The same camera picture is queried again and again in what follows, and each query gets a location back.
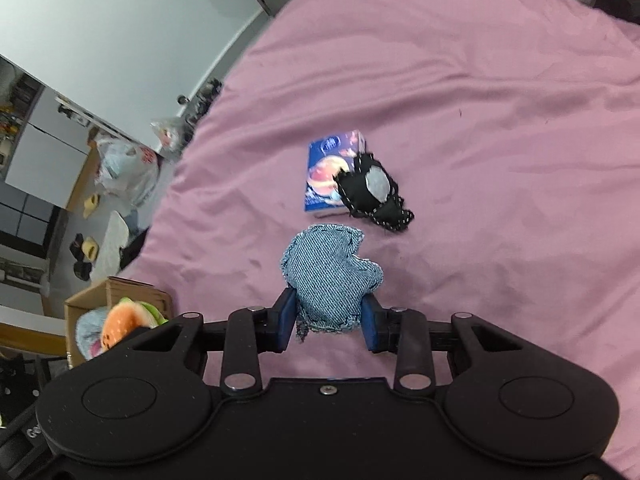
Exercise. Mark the burger plush toy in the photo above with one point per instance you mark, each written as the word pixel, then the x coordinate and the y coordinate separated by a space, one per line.
pixel 130 322

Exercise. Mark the black garment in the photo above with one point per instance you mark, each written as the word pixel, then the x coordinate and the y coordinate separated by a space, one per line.
pixel 134 247

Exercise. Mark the blue tissue packet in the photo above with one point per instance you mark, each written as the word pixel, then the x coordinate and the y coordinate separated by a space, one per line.
pixel 325 175

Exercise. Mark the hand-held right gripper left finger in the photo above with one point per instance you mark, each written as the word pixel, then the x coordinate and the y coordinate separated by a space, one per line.
pixel 286 321

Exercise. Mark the grey sneaker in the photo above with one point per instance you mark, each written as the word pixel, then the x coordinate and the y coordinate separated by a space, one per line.
pixel 207 95
pixel 192 110

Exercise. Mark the white red plastic bag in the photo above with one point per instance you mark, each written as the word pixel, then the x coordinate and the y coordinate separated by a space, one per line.
pixel 125 167

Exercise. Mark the white towel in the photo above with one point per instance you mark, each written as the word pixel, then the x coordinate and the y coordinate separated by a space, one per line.
pixel 114 240

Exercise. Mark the brown cardboard box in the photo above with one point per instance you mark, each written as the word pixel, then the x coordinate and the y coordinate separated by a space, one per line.
pixel 130 290

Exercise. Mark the pink bedsheet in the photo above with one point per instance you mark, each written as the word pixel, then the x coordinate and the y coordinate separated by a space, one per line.
pixel 475 110

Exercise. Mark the blue denim soft pad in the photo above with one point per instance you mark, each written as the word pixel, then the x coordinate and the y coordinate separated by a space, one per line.
pixel 327 275

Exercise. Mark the white kitchen cabinet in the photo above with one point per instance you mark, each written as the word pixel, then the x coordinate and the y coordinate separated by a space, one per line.
pixel 45 155

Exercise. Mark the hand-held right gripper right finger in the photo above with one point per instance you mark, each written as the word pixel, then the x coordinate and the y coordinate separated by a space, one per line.
pixel 372 324

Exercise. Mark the blue-grey bagged soft toy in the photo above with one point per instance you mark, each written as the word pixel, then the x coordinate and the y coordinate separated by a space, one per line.
pixel 89 335

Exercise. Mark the clear bag of trash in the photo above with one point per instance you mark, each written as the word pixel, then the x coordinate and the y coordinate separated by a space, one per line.
pixel 170 132

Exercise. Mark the yellow slipper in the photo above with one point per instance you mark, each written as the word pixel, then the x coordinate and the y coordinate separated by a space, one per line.
pixel 91 205
pixel 90 250

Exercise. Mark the black slipper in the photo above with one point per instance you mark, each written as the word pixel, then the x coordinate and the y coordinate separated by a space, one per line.
pixel 77 244
pixel 82 270

